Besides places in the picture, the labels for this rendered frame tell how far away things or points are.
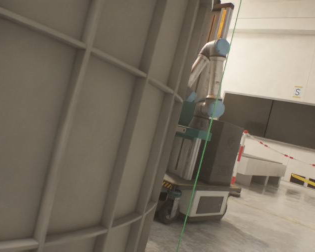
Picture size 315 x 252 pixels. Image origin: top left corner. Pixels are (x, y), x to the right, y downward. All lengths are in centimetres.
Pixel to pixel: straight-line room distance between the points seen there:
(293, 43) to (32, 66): 909
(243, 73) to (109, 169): 900
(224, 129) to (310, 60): 691
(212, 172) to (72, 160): 191
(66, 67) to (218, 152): 197
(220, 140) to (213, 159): 16
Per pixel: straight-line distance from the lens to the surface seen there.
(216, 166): 246
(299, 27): 924
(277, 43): 958
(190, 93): 197
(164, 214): 216
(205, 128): 214
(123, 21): 67
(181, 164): 247
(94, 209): 72
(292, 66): 921
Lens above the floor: 67
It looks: 1 degrees down
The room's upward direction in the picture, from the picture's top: 14 degrees clockwise
